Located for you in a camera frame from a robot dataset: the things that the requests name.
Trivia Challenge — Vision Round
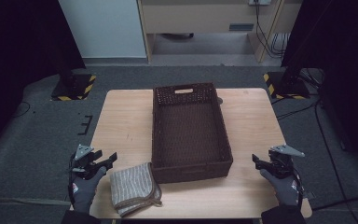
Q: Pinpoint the black floor cable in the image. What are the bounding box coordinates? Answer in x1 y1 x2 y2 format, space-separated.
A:
310 196 358 212
11 101 32 119
275 101 320 120
314 101 355 224

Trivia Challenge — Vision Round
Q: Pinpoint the black stand base striped edge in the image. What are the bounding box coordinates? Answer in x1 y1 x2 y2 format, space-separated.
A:
50 73 97 102
263 71 311 101

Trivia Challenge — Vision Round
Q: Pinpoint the bundle of black cables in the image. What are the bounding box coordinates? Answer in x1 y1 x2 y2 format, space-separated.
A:
255 3 292 60

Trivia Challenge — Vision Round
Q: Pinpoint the person's left hand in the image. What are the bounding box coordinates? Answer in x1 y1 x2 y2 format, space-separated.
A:
71 166 107 213

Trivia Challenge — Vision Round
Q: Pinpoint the grey desk label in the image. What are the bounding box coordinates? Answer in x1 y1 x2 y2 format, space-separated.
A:
228 22 255 32

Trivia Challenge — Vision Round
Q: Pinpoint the brown woven basket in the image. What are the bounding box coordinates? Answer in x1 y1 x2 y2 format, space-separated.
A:
151 81 234 185

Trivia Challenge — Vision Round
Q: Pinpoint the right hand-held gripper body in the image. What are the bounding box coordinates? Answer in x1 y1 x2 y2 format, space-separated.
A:
268 144 306 179

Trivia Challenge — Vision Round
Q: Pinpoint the grey striped towel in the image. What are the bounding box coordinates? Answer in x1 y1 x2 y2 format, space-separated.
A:
109 161 163 217

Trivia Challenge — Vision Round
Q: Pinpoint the light wooden desk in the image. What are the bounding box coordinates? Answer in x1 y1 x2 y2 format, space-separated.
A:
136 0 302 63

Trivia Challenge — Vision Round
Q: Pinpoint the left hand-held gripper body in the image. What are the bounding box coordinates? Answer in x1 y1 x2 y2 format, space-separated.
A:
69 144 106 180

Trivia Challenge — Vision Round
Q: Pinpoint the person's right hand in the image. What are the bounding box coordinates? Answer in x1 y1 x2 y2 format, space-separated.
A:
259 169 301 207

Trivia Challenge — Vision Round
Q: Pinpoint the white panel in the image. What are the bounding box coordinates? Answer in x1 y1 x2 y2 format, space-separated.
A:
58 0 147 59

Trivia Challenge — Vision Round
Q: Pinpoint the black curtain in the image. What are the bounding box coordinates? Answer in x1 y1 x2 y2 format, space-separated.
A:
281 0 358 175
0 0 87 157

